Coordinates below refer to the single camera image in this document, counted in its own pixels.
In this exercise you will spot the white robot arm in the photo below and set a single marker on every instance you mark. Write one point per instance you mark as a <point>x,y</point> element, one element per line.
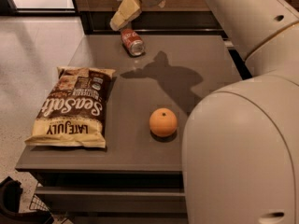
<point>240,148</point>

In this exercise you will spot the wire basket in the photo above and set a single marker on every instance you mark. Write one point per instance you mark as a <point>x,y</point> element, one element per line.
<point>37,204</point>

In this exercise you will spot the Late July chips bag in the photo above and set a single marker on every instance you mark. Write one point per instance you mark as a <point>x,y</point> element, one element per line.
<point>73,114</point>

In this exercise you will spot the orange fruit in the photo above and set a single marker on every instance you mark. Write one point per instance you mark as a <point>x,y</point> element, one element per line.
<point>163,122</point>

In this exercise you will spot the black object at floor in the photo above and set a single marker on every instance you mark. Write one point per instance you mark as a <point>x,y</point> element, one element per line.
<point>10,199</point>

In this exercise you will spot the red coke can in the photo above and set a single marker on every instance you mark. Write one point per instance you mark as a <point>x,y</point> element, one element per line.
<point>132,42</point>

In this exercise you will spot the grey cabinet drawer front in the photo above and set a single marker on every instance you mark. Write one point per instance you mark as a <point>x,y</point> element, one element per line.
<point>113,200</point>

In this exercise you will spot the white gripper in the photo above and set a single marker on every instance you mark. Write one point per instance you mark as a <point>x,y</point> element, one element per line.
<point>129,9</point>

